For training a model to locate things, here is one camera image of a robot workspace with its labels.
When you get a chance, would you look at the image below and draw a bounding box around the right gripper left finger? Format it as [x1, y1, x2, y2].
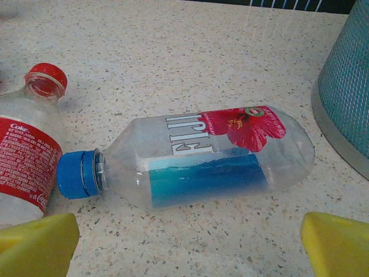
[0, 212, 81, 277]

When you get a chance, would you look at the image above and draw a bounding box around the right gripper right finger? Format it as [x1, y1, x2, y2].
[300, 212, 369, 277]

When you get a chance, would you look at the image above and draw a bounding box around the small Coke bottle red cap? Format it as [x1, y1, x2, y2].
[0, 62, 69, 230]

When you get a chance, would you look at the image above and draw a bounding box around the Fiji water bottle blue cap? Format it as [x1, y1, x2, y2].
[56, 105, 315, 209]

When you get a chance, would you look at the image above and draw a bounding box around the clear plastic trash bin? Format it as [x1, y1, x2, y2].
[310, 0, 369, 181]

